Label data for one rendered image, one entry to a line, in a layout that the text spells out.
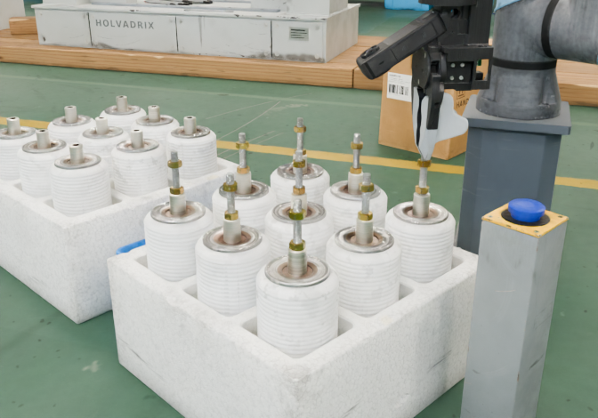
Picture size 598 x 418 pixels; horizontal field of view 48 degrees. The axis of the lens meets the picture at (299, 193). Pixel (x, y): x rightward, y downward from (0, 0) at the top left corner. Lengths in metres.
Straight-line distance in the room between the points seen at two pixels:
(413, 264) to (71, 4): 2.76
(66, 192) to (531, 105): 0.81
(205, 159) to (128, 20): 1.99
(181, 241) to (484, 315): 0.40
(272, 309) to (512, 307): 0.27
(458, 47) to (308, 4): 2.09
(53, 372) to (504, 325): 0.66
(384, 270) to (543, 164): 0.53
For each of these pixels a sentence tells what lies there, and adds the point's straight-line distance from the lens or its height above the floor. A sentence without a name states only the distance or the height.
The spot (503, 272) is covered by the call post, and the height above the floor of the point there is 0.26.
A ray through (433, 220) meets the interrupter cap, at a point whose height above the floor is 0.25.
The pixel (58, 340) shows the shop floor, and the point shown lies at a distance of 1.17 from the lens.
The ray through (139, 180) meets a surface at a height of 0.20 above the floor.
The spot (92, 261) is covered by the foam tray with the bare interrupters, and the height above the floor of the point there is 0.10.
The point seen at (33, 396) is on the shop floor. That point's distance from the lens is 1.06.
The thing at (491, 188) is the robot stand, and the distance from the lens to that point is 1.29.
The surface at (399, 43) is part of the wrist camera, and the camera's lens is 0.84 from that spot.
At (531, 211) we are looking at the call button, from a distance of 0.78.
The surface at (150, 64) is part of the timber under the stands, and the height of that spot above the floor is 0.04.
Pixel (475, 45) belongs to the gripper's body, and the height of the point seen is 0.48.
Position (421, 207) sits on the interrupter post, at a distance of 0.93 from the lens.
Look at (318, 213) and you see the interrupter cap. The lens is 0.92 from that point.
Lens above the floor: 0.62
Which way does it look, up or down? 22 degrees down
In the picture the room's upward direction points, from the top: straight up
